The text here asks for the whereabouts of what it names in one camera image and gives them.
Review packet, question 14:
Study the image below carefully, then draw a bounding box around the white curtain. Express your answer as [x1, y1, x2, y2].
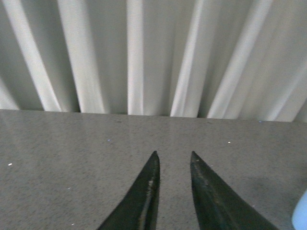
[0, 0, 307, 122]

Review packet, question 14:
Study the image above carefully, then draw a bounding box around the light blue cup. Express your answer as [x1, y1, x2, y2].
[292, 191, 307, 230]

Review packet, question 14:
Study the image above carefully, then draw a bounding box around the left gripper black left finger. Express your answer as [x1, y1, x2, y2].
[98, 151, 160, 230]

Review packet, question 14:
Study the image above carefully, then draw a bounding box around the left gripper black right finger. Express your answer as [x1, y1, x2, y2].
[190, 151, 277, 230]

